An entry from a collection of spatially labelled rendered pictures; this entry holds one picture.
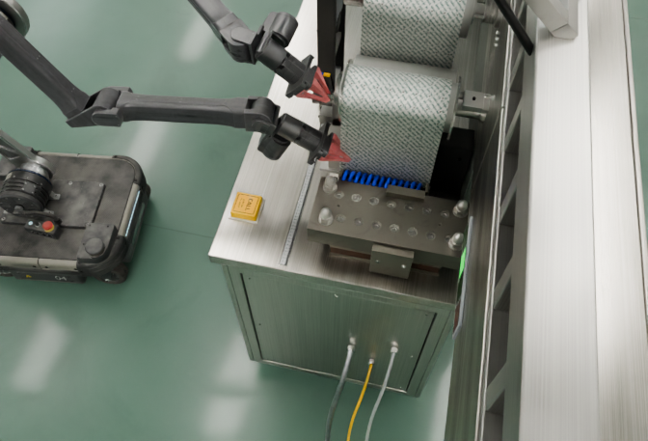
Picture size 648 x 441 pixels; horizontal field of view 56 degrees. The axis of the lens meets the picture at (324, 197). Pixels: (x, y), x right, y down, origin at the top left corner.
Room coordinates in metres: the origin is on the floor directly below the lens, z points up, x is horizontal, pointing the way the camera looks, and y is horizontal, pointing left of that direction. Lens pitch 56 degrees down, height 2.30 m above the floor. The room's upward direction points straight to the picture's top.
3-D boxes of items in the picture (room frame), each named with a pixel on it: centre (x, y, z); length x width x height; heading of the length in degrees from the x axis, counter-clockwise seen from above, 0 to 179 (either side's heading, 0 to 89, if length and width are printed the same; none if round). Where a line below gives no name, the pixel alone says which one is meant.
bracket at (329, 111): (1.05, -0.02, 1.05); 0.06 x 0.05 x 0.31; 77
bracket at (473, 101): (0.94, -0.34, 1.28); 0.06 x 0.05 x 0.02; 77
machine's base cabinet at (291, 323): (1.92, -0.31, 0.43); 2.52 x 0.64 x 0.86; 167
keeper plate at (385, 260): (0.70, -0.16, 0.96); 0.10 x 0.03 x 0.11; 77
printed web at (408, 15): (1.11, -0.20, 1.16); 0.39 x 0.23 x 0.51; 167
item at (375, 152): (0.92, -0.16, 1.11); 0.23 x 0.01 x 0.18; 77
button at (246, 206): (0.90, 0.21, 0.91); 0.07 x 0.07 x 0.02; 77
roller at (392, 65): (1.10, -0.20, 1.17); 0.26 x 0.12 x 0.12; 77
